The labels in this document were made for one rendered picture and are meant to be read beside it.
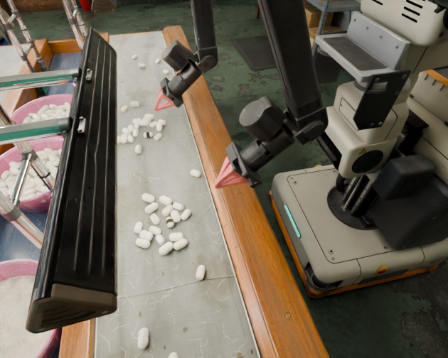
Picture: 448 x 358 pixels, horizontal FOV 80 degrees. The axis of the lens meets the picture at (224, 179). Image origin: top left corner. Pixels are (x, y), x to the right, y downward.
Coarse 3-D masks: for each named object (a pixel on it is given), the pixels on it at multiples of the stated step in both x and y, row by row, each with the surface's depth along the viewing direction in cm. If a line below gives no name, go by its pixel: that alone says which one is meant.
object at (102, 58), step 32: (96, 32) 61; (96, 64) 52; (96, 96) 45; (96, 128) 40; (64, 160) 32; (96, 160) 36; (64, 192) 28; (96, 192) 32; (64, 224) 26; (96, 224) 30; (64, 256) 24; (96, 256) 27; (64, 288) 23; (96, 288) 25; (32, 320) 23; (64, 320) 25
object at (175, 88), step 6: (174, 78) 85; (180, 78) 84; (168, 84) 86; (174, 84) 85; (180, 84) 85; (186, 84) 85; (168, 90) 84; (174, 90) 86; (180, 90) 86; (168, 96) 84; (174, 96) 85; (180, 96) 88; (180, 102) 87
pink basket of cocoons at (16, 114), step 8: (48, 96) 105; (56, 96) 106; (64, 96) 106; (72, 96) 105; (24, 104) 101; (56, 104) 107; (16, 112) 98; (24, 112) 101; (32, 112) 103; (16, 120) 98; (56, 136) 91; (40, 144) 93
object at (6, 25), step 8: (8, 0) 108; (0, 16) 100; (16, 16) 112; (8, 24) 103; (24, 24) 116; (8, 32) 104; (24, 32) 117; (16, 40) 107; (32, 40) 121; (16, 48) 109; (32, 48) 123; (24, 56) 111; (40, 56) 126; (24, 64) 114; (40, 64) 128; (40, 88) 120
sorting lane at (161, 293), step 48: (144, 48) 142; (144, 96) 110; (144, 144) 90; (192, 144) 90; (144, 192) 76; (192, 192) 76; (192, 240) 66; (144, 288) 58; (192, 288) 58; (96, 336) 52; (192, 336) 52; (240, 336) 52
